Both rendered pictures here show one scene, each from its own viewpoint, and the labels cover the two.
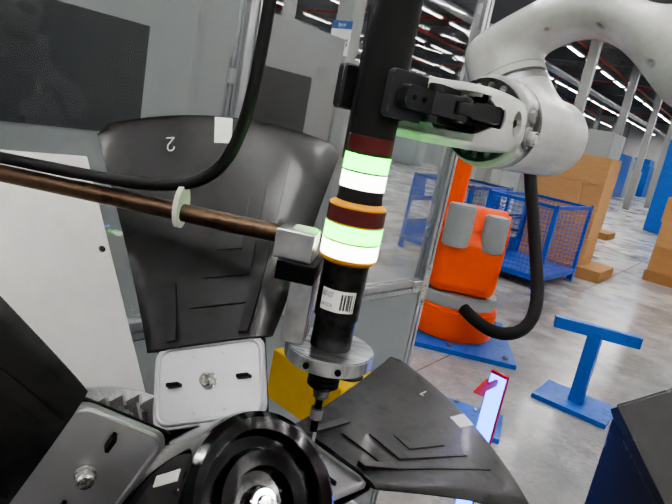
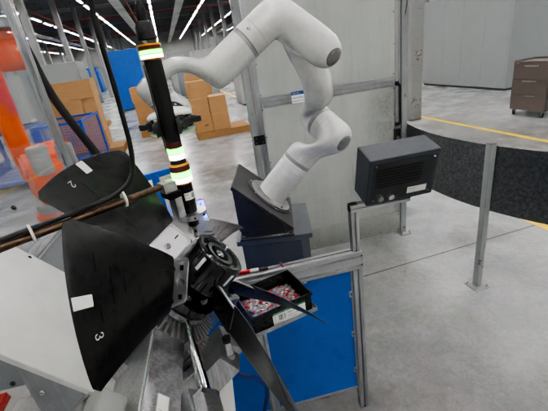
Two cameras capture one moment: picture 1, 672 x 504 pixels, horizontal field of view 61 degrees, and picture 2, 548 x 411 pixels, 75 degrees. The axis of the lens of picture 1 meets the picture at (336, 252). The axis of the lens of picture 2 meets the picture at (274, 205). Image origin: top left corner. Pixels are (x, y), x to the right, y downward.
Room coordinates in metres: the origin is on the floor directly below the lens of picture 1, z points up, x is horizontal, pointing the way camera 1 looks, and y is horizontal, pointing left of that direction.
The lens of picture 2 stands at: (-0.23, 0.43, 1.61)
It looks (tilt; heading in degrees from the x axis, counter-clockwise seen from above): 23 degrees down; 312
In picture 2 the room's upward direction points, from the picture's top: 8 degrees counter-clockwise
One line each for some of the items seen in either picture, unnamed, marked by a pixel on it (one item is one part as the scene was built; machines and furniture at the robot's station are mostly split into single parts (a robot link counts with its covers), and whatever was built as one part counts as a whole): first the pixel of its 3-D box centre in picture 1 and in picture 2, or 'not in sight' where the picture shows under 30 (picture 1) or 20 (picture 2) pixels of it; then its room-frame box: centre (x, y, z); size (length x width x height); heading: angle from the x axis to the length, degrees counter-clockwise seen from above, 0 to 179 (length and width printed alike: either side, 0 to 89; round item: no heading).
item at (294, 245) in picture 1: (326, 298); (183, 197); (0.42, 0.00, 1.33); 0.09 x 0.07 x 0.10; 84
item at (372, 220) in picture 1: (356, 214); (179, 167); (0.42, -0.01, 1.40); 0.04 x 0.04 x 0.01
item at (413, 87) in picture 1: (429, 101); (185, 122); (0.41, -0.04, 1.49); 0.07 x 0.03 x 0.03; 140
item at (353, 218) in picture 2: not in sight; (353, 227); (0.35, -0.65, 0.96); 0.03 x 0.03 x 0.20; 49
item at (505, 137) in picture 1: (456, 113); (172, 119); (0.51, -0.08, 1.49); 0.11 x 0.10 x 0.07; 140
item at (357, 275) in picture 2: not in sight; (360, 342); (0.35, -0.65, 0.39); 0.04 x 0.04 x 0.78; 49
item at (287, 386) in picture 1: (321, 389); not in sight; (0.89, -0.02, 1.02); 0.16 x 0.10 x 0.11; 49
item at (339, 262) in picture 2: not in sight; (247, 283); (0.63, -0.32, 0.82); 0.90 x 0.04 x 0.08; 49
